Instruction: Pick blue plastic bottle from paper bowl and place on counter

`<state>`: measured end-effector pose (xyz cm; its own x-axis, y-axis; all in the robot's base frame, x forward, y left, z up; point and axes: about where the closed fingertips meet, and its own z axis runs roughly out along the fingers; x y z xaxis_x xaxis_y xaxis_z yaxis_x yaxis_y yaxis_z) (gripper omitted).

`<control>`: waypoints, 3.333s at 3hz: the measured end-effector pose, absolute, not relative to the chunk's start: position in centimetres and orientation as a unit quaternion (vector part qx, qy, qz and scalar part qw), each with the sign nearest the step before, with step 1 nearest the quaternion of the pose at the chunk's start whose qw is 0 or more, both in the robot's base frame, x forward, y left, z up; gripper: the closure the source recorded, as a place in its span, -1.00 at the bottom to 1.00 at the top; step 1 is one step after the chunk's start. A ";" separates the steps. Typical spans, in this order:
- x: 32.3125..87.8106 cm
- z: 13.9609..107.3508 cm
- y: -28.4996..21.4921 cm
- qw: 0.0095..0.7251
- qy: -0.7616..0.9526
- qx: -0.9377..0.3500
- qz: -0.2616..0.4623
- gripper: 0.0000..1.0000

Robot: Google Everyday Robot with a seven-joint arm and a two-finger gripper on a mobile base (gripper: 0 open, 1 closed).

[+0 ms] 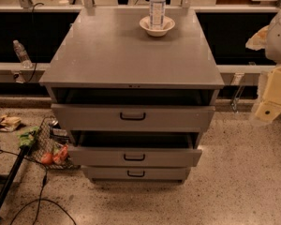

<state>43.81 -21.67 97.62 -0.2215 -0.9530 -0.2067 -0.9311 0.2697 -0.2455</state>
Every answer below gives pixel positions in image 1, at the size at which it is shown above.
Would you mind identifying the bottom grey drawer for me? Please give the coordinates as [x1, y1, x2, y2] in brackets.
[81, 166, 190, 181]

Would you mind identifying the grey drawer cabinet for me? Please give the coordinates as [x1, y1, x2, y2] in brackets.
[38, 7, 226, 184]

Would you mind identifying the middle grey drawer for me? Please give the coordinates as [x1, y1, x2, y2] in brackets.
[68, 132, 202, 168]

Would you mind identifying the top grey drawer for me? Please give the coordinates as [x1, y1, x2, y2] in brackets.
[52, 104, 214, 132]

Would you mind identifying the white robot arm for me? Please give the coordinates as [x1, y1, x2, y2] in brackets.
[245, 8, 281, 127]

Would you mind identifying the green snack bag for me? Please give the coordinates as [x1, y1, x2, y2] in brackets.
[17, 127, 39, 148]

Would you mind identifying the crumpled brown paper bag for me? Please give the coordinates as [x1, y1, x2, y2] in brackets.
[0, 115, 21, 132]

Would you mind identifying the grey drawer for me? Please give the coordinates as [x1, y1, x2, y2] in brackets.
[68, 132, 202, 168]
[52, 104, 214, 132]
[81, 166, 190, 181]

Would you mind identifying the red pepper toy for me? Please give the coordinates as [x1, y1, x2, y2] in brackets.
[53, 145, 68, 165]

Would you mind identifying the white paper bowl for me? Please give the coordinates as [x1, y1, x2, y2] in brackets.
[140, 16, 175, 38]

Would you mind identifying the red tomato toy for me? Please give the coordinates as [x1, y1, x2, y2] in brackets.
[41, 153, 53, 165]

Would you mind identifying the clear plastic water bottle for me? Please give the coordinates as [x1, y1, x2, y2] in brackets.
[149, 0, 166, 28]

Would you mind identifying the black floor cable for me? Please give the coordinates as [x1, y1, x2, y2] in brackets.
[0, 134, 78, 225]

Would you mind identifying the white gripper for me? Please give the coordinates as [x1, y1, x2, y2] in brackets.
[245, 25, 281, 127]

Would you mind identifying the small clear bottle on ledge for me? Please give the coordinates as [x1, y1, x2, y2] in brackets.
[13, 40, 33, 69]

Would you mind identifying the black metal pole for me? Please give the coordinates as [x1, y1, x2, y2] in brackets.
[0, 148, 29, 210]

